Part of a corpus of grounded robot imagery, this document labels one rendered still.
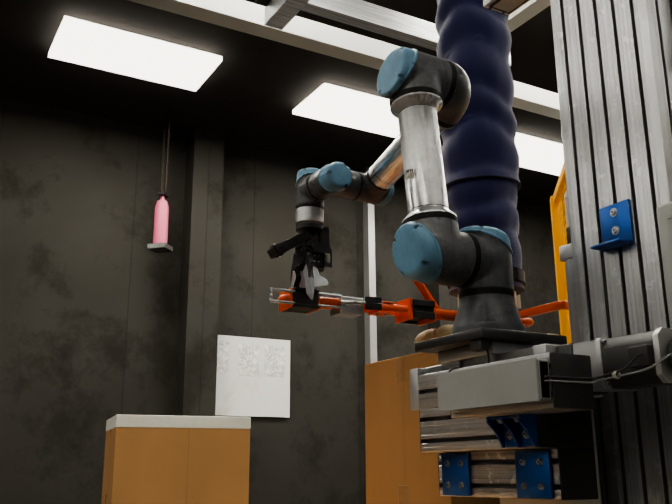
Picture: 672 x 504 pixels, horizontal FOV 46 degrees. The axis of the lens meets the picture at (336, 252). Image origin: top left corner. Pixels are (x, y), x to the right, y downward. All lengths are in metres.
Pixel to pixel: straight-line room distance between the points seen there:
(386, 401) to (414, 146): 0.80
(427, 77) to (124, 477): 2.43
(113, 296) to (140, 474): 3.87
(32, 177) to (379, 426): 5.66
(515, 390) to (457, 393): 0.15
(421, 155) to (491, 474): 0.66
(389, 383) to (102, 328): 5.30
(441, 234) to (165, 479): 2.35
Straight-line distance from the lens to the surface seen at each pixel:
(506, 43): 2.61
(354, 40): 4.77
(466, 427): 1.65
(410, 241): 1.60
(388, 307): 2.15
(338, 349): 8.19
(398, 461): 2.17
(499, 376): 1.39
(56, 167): 7.59
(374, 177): 2.07
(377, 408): 2.26
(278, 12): 4.11
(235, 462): 3.76
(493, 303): 1.66
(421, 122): 1.73
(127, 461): 3.67
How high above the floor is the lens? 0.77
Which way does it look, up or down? 15 degrees up
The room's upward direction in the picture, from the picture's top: straight up
